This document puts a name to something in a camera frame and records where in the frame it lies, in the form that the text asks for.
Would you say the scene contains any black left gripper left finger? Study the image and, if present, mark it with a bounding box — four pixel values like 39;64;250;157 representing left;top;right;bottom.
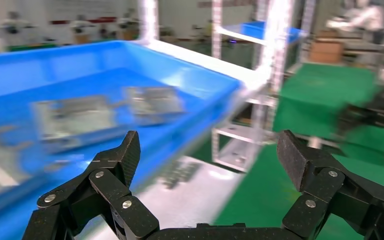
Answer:
22;130;160;240

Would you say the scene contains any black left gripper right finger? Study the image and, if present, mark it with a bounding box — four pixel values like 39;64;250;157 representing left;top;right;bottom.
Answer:
277;129;384;240

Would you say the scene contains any flat-sided sheet metal bracket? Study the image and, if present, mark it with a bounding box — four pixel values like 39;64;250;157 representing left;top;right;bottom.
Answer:
0;125;31;201

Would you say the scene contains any large blue plastic bin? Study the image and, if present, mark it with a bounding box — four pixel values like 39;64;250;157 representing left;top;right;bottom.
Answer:
0;40;243;240

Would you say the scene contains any brown cardboard box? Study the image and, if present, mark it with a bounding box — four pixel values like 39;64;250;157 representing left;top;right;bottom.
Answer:
308;39;344;64

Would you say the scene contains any white metal shelf rack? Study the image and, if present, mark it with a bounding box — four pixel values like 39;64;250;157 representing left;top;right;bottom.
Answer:
137;0;309;174

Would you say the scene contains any small blue plastic bin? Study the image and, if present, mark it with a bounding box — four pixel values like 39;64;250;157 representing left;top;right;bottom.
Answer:
239;20;305;45

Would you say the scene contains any person in white clothes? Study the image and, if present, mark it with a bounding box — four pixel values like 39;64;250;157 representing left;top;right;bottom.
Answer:
325;0;384;45

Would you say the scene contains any sheet metal bracket with slots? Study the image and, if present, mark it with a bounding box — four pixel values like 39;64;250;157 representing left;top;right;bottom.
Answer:
122;85;185;126
31;95;121;151

